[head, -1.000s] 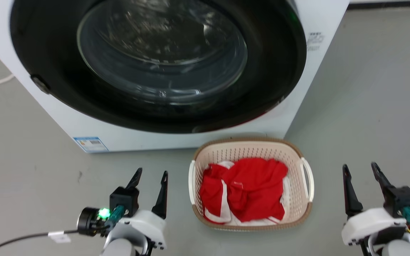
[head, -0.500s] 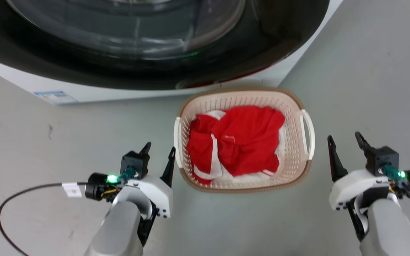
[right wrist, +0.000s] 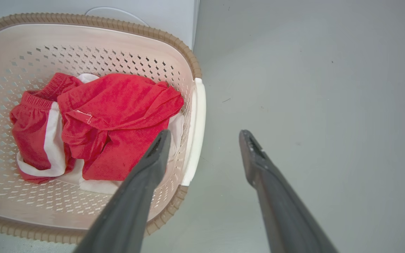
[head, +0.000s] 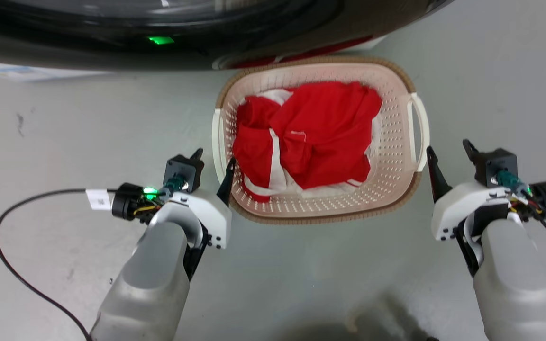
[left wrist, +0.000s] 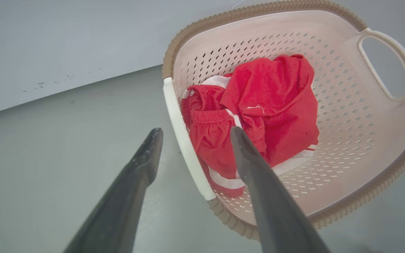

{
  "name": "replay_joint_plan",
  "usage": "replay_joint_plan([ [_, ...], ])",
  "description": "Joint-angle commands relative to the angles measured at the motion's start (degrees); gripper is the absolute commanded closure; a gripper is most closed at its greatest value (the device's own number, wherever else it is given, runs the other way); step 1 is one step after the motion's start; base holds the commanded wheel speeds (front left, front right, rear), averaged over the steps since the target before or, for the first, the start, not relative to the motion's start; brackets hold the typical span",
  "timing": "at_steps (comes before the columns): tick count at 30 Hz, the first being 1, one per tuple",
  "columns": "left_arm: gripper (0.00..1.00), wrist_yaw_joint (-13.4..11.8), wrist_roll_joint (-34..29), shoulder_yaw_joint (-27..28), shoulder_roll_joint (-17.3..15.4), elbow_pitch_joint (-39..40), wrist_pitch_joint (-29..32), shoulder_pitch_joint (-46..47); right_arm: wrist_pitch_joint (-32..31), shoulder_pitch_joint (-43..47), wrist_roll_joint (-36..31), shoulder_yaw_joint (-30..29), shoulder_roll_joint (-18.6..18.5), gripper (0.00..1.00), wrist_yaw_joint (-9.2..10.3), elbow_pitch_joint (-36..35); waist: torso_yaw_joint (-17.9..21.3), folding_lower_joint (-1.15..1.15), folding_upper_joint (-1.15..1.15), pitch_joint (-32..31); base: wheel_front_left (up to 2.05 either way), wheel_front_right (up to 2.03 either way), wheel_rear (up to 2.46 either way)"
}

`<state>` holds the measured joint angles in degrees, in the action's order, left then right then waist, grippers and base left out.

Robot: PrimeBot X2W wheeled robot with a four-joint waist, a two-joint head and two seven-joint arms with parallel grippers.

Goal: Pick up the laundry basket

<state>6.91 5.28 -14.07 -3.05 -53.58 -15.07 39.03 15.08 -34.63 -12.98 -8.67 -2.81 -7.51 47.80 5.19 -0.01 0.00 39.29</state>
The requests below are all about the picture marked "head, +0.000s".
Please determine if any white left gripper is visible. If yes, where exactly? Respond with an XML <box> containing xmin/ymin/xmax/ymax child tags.
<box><xmin>166</xmin><ymin>148</ymin><xmax>237</xmax><ymax>250</ymax></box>

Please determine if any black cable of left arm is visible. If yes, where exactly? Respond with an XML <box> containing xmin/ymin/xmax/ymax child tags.
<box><xmin>0</xmin><ymin>188</ymin><xmax>127</xmax><ymax>341</ymax></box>

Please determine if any white cable label tag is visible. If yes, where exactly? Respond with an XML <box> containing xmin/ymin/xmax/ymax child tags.
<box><xmin>85</xmin><ymin>189</ymin><xmax>112</xmax><ymax>211</ymax></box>

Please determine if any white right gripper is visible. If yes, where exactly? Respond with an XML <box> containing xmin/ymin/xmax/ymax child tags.
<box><xmin>426</xmin><ymin>139</ymin><xmax>511</xmax><ymax>242</ymax></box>

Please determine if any red white garment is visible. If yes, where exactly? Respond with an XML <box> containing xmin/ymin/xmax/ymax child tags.
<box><xmin>232</xmin><ymin>81</ymin><xmax>383</xmax><ymax>203</ymax></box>

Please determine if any dark washing machine front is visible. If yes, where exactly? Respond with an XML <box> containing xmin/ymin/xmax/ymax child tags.
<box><xmin>0</xmin><ymin>0</ymin><xmax>455</xmax><ymax>72</ymax></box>

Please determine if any beige perforated plastic laundry basket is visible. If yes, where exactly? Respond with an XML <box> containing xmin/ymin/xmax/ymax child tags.
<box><xmin>211</xmin><ymin>56</ymin><xmax>430</xmax><ymax>225</ymax></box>

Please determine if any white blue printed floor sheet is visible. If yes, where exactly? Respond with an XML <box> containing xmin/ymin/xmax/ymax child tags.
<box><xmin>0</xmin><ymin>59</ymin><xmax>109</xmax><ymax>82</ymax></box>

